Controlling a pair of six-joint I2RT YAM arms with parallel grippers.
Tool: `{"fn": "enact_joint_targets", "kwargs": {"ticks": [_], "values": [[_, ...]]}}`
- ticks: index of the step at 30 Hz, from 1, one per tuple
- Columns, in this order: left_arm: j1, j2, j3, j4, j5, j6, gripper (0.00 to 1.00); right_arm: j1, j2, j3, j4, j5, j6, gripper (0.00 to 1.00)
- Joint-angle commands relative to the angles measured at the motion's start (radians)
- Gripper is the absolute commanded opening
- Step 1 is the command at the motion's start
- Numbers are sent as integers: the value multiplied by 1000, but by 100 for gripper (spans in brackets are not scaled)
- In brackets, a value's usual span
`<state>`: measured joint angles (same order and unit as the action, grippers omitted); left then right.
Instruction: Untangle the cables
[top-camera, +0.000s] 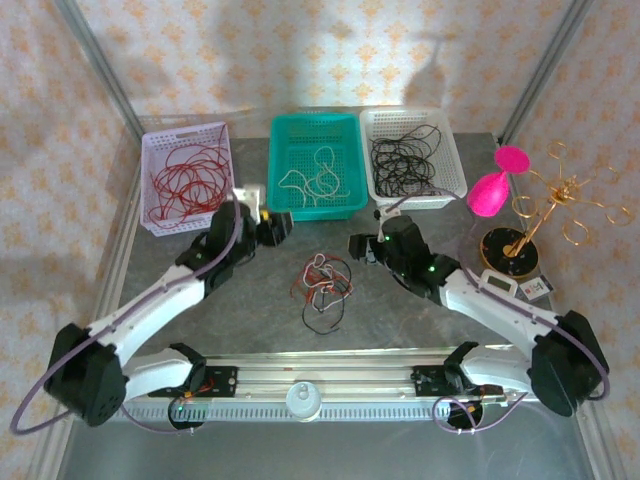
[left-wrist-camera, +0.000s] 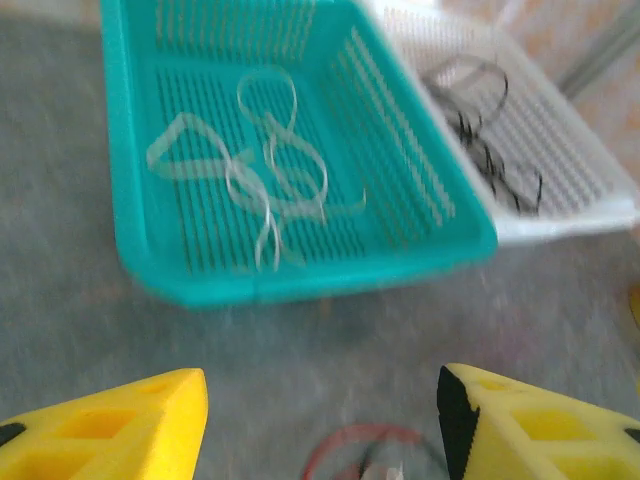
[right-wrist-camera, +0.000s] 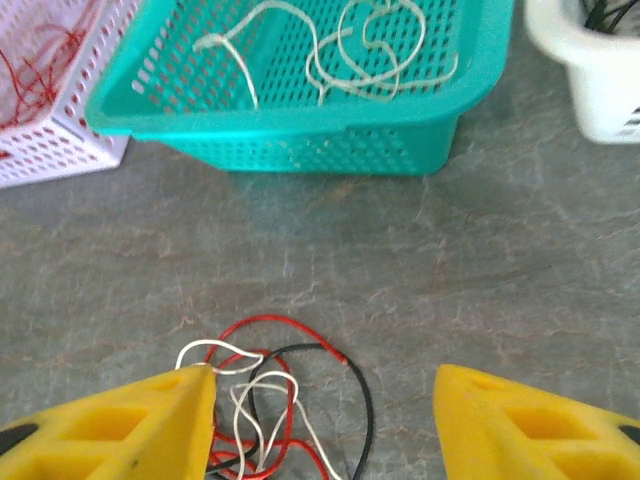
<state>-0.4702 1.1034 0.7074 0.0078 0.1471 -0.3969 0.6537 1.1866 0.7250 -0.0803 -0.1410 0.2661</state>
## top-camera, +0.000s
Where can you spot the white digital timer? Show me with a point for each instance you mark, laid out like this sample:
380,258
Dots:
498,282

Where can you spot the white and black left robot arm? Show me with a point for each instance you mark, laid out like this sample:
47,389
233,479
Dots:
150,305

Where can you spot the white round knob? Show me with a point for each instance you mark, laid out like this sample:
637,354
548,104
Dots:
303,400

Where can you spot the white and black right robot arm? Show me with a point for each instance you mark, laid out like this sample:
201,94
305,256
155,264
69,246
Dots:
500,310

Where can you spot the aluminium frame post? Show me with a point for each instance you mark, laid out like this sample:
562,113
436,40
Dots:
545,70
100,65

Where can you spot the teal plastic basket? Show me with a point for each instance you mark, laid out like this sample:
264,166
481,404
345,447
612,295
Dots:
320,135

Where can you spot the white plastic basket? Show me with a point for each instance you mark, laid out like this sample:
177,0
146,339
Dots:
450,150

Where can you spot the lilac plastic basket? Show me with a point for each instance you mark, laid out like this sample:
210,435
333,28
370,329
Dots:
150,150

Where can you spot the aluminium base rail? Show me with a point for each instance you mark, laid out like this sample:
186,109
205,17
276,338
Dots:
325,372

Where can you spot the pink plastic goblet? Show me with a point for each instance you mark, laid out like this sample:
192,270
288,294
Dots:
487,195

